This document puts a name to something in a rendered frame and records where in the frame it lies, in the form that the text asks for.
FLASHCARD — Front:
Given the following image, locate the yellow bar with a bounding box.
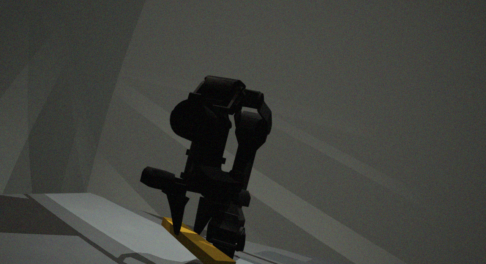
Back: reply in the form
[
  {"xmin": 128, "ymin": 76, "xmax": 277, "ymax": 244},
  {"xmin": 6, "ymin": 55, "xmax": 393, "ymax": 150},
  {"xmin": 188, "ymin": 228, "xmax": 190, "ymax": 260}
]
[{"xmin": 161, "ymin": 217, "xmax": 236, "ymax": 264}]

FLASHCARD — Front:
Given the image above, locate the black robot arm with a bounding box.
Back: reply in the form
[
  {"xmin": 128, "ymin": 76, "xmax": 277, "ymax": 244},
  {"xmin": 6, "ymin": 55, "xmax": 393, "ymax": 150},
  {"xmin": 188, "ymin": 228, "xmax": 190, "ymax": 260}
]
[{"xmin": 170, "ymin": 75, "xmax": 272, "ymax": 259}]

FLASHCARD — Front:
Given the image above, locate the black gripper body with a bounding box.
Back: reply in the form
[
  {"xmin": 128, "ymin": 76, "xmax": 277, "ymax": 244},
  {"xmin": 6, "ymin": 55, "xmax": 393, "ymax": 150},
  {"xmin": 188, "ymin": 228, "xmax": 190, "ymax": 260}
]
[{"xmin": 140, "ymin": 144, "xmax": 251, "ymax": 207}]

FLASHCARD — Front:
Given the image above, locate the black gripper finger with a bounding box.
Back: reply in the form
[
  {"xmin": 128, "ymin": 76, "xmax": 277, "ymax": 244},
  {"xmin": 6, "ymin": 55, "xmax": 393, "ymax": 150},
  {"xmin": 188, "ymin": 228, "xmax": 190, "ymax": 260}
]
[
  {"xmin": 194, "ymin": 197, "xmax": 228, "ymax": 235},
  {"xmin": 162, "ymin": 190, "xmax": 190, "ymax": 235}
]

